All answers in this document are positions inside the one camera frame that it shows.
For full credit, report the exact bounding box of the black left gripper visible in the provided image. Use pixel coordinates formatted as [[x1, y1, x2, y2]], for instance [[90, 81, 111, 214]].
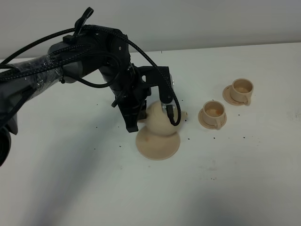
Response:
[[110, 63, 151, 133]]

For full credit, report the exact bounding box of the beige teapot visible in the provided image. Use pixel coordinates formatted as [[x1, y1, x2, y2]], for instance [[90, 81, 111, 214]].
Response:
[[138, 101, 188, 136]]

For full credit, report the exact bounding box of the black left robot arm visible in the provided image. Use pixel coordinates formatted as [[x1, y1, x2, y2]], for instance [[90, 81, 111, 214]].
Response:
[[0, 25, 151, 162]]

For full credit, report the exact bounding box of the beige teapot saucer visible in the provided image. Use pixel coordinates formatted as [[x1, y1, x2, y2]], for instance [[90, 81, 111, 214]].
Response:
[[135, 127, 181, 161]]

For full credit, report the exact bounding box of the near beige teacup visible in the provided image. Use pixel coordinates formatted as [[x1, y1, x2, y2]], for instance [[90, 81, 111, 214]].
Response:
[[203, 101, 226, 125]]

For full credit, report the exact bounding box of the beige teacup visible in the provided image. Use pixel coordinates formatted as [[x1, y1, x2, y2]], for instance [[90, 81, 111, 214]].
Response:
[[230, 79, 253, 106], [203, 101, 226, 125]]

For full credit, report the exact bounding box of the near beige cup saucer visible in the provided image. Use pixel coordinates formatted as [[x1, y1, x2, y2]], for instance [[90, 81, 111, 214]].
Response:
[[198, 109, 227, 130]]

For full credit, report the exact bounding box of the beige cup saucer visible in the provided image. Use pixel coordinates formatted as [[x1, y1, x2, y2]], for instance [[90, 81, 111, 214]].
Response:
[[198, 109, 227, 130], [222, 85, 252, 106]]

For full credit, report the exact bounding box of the far beige cup saucer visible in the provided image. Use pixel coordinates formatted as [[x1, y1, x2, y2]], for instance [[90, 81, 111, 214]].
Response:
[[222, 85, 252, 106]]

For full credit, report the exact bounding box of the far beige teacup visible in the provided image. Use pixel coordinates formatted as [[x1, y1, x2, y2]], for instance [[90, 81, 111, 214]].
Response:
[[230, 79, 253, 106]]

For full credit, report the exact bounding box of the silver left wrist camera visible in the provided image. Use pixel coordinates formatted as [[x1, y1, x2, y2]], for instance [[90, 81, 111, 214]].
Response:
[[159, 72, 176, 113]]

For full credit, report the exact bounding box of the black smooth loose cable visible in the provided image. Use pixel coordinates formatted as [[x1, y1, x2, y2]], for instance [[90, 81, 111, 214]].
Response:
[[60, 7, 127, 108]]

